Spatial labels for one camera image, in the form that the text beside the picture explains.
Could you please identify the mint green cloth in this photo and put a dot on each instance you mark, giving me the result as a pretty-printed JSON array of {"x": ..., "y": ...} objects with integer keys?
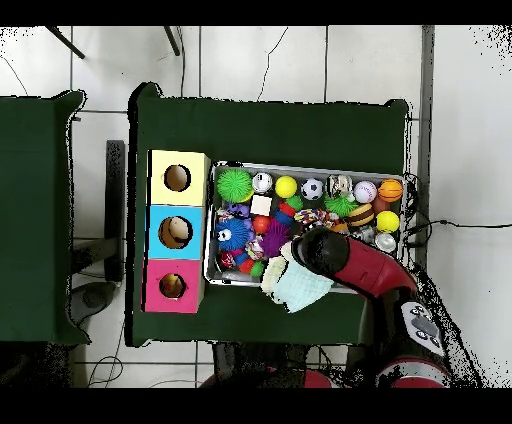
[{"x": 304, "y": 290}]

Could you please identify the wooden box three holes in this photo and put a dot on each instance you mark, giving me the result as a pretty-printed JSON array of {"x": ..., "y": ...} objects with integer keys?
[{"x": 174, "y": 208}]

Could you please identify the pale wooden cube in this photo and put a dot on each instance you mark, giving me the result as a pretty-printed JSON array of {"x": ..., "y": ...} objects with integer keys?
[{"x": 261, "y": 206}]

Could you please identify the small silver can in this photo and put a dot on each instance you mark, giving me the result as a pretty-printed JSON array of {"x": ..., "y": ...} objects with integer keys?
[{"x": 262, "y": 182}]

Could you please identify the purple spiky toy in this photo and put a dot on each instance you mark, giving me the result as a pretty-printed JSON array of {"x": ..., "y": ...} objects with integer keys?
[{"x": 274, "y": 238}]

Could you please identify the dark blue spiky ball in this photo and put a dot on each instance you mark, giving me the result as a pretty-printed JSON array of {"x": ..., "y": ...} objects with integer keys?
[{"x": 232, "y": 234}]

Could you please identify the plain green spiky ball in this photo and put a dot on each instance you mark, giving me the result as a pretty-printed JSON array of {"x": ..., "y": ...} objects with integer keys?
[{"x": 234, "y": 185}]

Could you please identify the yellow ball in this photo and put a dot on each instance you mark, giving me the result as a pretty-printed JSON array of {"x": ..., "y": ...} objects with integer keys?
[
  {"x": 387, "y": 221},
  {"x": 286, "y": 186}
]

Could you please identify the colourful patterned cloth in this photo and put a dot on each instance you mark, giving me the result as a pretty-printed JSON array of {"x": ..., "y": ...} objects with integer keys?
[{"x": 314, "y": 218}]

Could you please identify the black white soccer ball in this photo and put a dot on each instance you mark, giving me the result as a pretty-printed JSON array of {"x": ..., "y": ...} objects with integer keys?
[{"x": 312, "y": 189}]

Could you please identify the white baseball toy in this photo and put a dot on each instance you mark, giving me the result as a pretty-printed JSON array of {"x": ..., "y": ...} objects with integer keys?
[{"x": 366, "y": 192}]

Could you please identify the orange basketball toy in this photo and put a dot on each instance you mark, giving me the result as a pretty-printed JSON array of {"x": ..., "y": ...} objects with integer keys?
[{"x": 390, "y": 190}]

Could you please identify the black flat panel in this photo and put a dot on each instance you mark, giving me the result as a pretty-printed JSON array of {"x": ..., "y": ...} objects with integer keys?
[{"x": 115, "y": 200}]

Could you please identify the black tripod leg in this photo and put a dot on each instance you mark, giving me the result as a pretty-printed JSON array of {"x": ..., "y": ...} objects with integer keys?
[
  {"x": 64, "y": 42},
  {"x": 172, "y": 40}
]

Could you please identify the dark green side table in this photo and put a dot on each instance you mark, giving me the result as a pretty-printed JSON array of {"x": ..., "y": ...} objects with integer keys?
[{"x": 48, "y": 200}]

